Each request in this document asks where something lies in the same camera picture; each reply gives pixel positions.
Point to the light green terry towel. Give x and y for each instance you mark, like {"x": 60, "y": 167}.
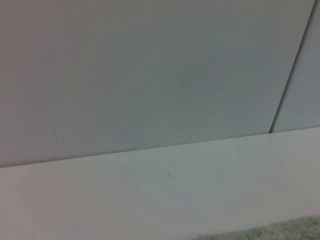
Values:
{"x": 275, "y": 231}

